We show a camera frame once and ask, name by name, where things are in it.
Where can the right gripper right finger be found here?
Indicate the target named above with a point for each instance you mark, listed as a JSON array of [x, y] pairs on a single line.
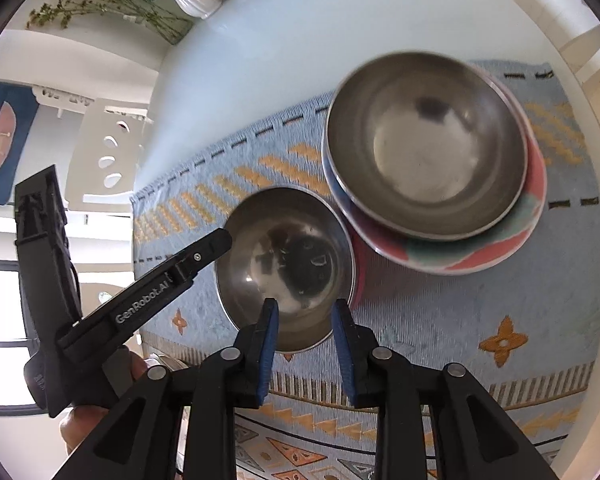
[[374, 376]]

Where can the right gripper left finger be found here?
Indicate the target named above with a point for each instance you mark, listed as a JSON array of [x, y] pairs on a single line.
[[234, 377]]

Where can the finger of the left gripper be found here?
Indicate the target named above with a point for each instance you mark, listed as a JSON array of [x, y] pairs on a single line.
[[111, 325]]

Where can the pink steel bowl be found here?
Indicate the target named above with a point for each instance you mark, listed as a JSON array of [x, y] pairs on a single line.
[[289, 244]]

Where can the blue steel bowl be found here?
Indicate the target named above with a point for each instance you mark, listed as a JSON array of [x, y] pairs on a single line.
[[427, 146]]

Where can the person's left hand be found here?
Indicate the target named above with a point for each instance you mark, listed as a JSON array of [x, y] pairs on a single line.
[[81, 420]]

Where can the white chair far left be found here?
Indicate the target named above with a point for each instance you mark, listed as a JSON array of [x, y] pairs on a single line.
[[103, 165]]

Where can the blue woven table runner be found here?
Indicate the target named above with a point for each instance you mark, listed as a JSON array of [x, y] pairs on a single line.
[[528, 328]]

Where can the dried flower bouquet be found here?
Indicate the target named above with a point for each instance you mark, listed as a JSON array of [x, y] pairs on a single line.
[[170, 25]]

